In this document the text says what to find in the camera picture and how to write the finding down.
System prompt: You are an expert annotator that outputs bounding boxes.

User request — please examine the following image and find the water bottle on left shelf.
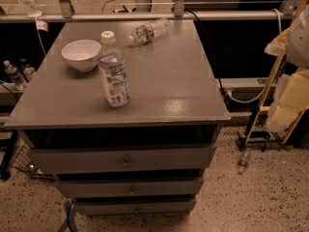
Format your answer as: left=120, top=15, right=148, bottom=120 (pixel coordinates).
left=4, top=60, right=27, bottom=91

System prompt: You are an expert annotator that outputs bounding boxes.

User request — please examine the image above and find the white cable right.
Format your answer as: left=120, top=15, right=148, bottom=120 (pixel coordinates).
left=226, top=8, right=284, bottom=104

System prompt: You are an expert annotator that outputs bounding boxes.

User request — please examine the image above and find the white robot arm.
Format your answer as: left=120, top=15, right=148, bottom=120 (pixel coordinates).
left=265, top=6, right=309, bottom=132

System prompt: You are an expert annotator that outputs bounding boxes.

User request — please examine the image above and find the bottom drawer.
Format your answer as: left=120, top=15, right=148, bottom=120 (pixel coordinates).
left=75, top=198, right=196, bottom=217

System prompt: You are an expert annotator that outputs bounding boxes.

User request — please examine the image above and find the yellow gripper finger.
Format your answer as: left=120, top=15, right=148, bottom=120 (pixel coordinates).
left=265, top=28, right=289, bottom=56
left=266, top=69, right=309, bottom=132

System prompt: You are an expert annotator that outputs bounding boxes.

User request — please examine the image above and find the wire mesh basket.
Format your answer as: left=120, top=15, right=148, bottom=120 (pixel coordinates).
left=12, top=143, right=54, bottom=182

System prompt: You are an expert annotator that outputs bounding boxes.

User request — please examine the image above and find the drawer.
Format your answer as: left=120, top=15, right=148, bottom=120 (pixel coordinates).
left=30, top=144, right=216, bottom=174
left=75, top=198, right=196, bottom=217
left=56, top=177, right=203, bottom=198

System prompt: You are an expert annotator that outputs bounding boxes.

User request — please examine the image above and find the blue labelled plastic bottle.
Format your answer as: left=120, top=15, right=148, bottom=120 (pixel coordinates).
left=98, top=31, right=129, bottom=107

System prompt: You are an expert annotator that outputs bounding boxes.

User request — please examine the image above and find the white ceramic bowl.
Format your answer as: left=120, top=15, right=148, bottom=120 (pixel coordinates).
left=62, top=40, right=101, bottom=72

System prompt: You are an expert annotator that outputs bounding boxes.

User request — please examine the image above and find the grey drawer cabinet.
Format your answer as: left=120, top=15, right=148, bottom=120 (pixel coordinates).
left=6, top=20, right=229, bottom=206

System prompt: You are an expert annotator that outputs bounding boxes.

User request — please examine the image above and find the dark bottle on left shelf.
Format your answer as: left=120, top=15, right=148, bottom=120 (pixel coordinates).
left=19, top=58, right=36, bottom=82

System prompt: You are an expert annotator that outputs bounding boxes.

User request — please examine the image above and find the yellow metal stand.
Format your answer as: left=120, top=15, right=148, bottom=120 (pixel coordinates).
left=237, top=0, right=308, bottom=151

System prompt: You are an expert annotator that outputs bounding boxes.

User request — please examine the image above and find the clear plastic bottle lying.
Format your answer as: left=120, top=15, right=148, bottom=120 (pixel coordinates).
left=127, top=18, right=171, bottom=46

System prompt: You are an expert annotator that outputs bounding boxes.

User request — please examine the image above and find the top drawer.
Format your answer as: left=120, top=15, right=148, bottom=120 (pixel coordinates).
left=30, top=144, right=216, bottom=174

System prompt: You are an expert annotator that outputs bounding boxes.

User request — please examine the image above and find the plastic bottle on floor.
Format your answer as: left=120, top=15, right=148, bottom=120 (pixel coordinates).
left=238, top=149, right=250, bottom=175

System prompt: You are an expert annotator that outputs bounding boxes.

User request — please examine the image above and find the middle drawer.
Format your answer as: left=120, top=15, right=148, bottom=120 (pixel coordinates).
left=56, top=177, right=203, bottom=198

